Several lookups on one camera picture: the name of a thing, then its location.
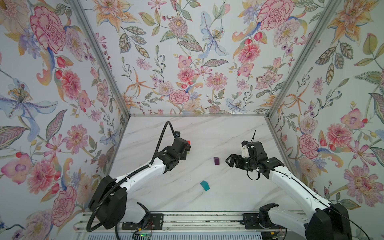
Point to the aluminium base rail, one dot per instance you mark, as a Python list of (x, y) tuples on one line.
[(193, 222)]

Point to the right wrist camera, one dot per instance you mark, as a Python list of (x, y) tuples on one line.
[(245, 152)]

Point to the purple wood block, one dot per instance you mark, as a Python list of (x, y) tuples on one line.
[(216, 161)]

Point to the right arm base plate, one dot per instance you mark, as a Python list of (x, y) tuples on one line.
[(251, 222)]

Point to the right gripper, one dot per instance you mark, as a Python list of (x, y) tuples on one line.
[(238, 158)]

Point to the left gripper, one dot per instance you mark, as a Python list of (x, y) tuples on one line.
[(184, 154)]

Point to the teal wood block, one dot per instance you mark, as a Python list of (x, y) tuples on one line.
[(205, 185)]

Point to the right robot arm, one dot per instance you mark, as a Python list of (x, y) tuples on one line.
[(322, 220)]

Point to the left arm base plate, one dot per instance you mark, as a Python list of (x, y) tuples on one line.
[(149, 222)]

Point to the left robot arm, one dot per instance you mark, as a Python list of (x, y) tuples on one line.
[(110, 203)]

